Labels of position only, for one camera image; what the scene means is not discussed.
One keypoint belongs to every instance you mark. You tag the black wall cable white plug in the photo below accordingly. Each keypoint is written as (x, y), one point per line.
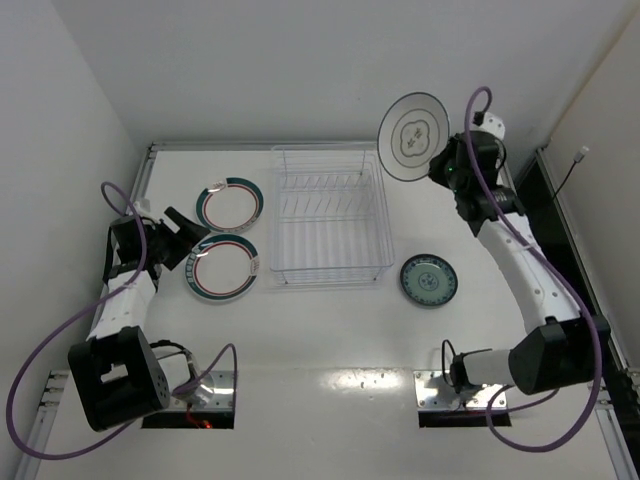
(543, 204)

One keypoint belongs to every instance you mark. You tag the green red rimmed plate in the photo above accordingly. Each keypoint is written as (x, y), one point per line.
(222, 268)
(231, 205)

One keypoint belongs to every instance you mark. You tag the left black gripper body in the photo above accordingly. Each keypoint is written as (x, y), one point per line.
(167, 240)

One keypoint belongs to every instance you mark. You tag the white wire dish rack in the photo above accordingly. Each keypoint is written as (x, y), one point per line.
(330, 218)

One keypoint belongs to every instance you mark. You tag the blue patterned green plate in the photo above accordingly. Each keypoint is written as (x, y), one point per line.
(428, 280)

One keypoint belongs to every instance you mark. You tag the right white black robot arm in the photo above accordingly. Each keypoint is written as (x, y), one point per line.
(563, 342)

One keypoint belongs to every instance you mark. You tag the white plate with dark rim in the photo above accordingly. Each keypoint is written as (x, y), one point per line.
(414, 130)

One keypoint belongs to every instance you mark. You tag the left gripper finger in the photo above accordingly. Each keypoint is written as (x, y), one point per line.
(174, 251)
(187, 229)

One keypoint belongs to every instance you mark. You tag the metal base plate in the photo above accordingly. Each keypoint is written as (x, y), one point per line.
(434, 395)
(214, 394)

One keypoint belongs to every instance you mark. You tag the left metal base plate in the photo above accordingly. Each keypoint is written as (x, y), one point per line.
(214, 394)

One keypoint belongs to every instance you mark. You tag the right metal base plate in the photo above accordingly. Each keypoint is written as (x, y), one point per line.
(434, 395)

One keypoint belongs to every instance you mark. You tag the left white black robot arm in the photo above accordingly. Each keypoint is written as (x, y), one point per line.
(117, 375)

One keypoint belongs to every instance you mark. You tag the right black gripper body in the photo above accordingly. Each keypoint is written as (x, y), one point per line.
(445, 163)

